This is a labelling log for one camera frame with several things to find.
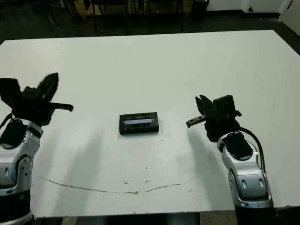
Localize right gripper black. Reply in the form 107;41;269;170
186;94;242;143

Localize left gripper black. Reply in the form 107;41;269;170
11;73;74;127

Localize black glossy box lid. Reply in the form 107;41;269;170
119;112;161;136

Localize black trash bin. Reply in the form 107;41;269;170
190;0;209;21

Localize white door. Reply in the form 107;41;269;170
279;0;300;33

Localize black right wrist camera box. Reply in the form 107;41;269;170
212;94;236;113

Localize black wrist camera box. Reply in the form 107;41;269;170
0;78;21;109
212;94;236;113

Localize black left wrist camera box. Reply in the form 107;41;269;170
0;78;21;109

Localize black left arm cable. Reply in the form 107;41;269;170
0;113;15;129

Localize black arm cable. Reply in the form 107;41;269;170
0;113;15;129
239;127;267;175

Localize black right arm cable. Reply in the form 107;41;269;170
239;127;267;175

